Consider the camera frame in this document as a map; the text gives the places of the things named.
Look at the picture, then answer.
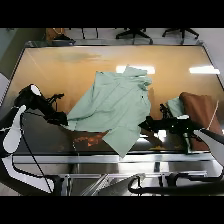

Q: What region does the pale green garment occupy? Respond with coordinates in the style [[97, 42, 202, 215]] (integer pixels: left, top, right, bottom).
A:
[[165, 96, 193, 154]]

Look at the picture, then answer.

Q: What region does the silver frame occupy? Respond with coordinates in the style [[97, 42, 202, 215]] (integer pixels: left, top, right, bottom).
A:
[[0, 39, 224, 197]]

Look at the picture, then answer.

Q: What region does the pale green shirt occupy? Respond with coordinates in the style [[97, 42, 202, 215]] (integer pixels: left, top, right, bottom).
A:
[[65, 65, 154, 159]]

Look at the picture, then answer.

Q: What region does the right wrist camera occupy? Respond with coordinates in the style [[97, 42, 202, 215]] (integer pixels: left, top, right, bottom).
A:
[[159, 103, 174, 118]]

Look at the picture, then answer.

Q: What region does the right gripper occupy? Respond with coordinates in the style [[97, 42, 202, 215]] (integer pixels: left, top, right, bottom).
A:
[[138, 116, 161, 134]]

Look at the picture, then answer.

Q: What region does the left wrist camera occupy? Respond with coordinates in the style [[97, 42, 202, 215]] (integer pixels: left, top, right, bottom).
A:
[[46, 93, 65, 113]]

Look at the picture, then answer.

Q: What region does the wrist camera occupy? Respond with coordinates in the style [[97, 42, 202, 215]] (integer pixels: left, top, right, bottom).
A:
[[159, 103, 174, 118], [46, 93, 65, 113]]

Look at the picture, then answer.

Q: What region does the brown garment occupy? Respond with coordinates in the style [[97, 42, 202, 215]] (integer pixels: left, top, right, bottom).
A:
[[179, 91, 224, 152]]

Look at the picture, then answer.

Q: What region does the black office chair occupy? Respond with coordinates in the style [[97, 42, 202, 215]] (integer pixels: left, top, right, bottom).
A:
[[115, 27, 154, 44], [161, 27, 200, 43]]

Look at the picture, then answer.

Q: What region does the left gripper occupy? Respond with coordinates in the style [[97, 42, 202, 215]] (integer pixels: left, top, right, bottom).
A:
[[49, 111, 70, 127]]

